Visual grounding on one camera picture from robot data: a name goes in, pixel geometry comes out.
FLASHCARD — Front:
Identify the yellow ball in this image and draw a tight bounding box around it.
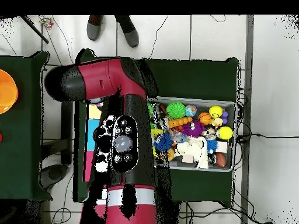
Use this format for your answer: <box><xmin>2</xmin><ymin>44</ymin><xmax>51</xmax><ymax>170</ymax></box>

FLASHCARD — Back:
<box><xmin>217</xmin><ymin>125</ymin><xmax>234</xmax><ymax>141</ymax></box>
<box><xmin>208</xmin><ymin>105</ymin><xmax>222</xmax><ymax>118</ymax></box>

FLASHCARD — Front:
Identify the orange round bowl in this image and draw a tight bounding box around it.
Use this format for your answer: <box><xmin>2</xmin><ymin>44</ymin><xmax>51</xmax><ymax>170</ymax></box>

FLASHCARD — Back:
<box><xmin>0</xmin><ymin>69</ymin><xmax>19</xmax><ymax>116</ymax></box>

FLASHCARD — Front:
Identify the small colourful floor toy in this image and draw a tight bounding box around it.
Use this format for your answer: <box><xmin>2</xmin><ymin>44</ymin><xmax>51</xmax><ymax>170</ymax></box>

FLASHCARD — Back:
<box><xmin>38</xmin><ymin>16</ymin><xmax>54</xmax><ymax>30</ymax></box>

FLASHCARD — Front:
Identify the wire mesh bin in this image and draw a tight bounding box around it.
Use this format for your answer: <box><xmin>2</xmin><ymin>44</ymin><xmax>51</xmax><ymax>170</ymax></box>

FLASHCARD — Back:
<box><xmin>147</xmin><ymin>95</ymin><xmax>238</xmax><ymax>173</ymax></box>

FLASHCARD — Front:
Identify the purple furry monster toy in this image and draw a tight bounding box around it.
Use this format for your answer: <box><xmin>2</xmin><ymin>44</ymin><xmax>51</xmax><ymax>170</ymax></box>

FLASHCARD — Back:
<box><xmin>182</xmin><ymin>120</ymin><xmax>206</xmax><ymax>138</ymax></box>

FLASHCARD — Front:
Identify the cream knitted cloth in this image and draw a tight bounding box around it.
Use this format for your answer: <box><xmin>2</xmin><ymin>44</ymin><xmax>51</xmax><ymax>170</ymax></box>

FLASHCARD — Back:
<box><xmin>175</xmin><ymin>136</ymin><xmax>210</xmax><ymax>170</ymax></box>

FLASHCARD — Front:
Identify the blue spiky ball with eyes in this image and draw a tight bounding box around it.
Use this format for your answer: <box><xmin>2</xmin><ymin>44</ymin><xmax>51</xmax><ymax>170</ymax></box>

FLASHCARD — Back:
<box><xmin>155</xmin><ymin>132</ymin><xmax>174</xmax><ymax>151</ymax></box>

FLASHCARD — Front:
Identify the green spiky ball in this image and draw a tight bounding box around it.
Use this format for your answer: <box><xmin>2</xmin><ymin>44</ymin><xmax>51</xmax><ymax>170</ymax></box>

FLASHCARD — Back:
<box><xmin>165</xmin><ymin>101</ymin><xmax>186</xmax><ymax>121</ymax></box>

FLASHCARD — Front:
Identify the thin black rod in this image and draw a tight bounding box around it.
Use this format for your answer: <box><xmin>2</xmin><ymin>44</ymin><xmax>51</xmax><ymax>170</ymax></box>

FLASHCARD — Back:
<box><xmin>18</xmin><ymin>15</ymin><xmax>50</xmax><ymax>44</ymax></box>

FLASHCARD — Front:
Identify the dark green table cloth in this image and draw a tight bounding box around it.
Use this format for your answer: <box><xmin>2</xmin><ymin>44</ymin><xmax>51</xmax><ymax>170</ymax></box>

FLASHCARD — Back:
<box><xmin>0</xmin><ymin>51</ymin><xmax>50</xmax><ymax>201</ymax></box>
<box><xmin>74</xmin><ymin>48</ymin><xmax>241</xmax><ymax>206</ymax></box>

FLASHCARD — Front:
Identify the orange toy basketball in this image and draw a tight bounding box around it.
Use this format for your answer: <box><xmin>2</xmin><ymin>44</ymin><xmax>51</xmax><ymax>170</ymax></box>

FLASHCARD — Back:
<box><xmin>198</xmin><ymin>111</ymin><xmax>213</xmax><ymax>126</ymax></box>

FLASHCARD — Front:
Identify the wooden box with three holes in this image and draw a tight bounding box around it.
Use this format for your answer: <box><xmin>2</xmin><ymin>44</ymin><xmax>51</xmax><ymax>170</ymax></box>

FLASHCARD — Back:
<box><xmin>84</xmin><ymin>103</ymin><xmax>103</xmax><ymax>183</ymax></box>

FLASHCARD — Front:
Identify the grey round stand base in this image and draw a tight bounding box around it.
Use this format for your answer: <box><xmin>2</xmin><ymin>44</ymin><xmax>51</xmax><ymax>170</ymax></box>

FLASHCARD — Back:
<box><xmin>39</xmin><ymin>163</ymin><xmax>71</xmax><ymax>190</ymax></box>

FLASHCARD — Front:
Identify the orange plastic toy block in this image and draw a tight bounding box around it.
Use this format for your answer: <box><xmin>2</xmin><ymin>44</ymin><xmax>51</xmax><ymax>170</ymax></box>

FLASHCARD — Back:
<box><xmin>168</xmin><ymin>116</ymin><xmax>193</xmax><ymax>130</ymax></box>

